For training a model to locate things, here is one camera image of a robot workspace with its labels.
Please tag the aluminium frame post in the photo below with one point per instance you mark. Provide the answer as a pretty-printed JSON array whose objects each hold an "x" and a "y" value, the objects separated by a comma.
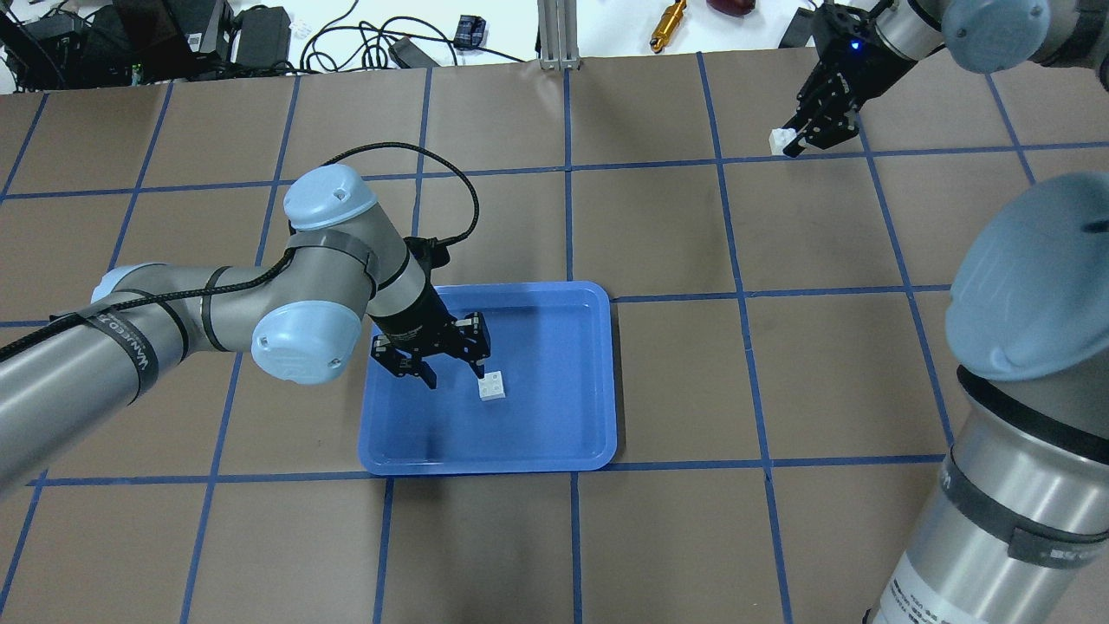
[{"x": 558, "y": 35}]

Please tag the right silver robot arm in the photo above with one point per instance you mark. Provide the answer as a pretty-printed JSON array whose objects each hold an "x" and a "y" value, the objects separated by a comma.
[{"x": 1021, "y": 501}]

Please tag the white block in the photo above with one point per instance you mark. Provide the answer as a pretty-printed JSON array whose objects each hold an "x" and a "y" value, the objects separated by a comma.
[
  {"x": 779, "y": 140},
  {"x": 491, "y": 386}
]

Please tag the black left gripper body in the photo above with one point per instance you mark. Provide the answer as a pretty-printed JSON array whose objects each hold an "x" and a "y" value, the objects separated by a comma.
[{"x": 419, "y": 319}]

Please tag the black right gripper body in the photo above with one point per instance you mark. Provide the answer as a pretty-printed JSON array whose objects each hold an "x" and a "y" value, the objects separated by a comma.
[{"x": 854, "y": 71}]

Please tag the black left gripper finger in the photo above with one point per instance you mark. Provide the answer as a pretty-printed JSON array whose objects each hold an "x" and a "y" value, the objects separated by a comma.
[
  {"x": 475, "y": 346},
  {"x": 401, "y": 364}
]

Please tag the blue plastic tray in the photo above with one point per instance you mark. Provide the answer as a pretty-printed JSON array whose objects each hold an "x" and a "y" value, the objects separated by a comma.
[{"x": 546, "y": 401}]

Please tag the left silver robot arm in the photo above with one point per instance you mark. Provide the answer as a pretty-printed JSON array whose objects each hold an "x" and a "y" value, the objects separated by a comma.
[{"x": 299, "y": 320}]

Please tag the small blue black device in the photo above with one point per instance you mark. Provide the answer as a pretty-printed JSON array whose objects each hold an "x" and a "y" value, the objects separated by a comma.
[{"x": 470, "y": 32}]

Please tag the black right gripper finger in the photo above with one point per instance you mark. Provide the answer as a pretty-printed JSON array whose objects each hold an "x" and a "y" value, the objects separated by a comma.
[
  {"x": 818, "y": 90},
  {"x": 830, "y": 121}
]

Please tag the black power adapter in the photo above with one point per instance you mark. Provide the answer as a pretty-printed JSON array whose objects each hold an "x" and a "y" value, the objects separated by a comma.
[{"x": 799, "y": 30}]

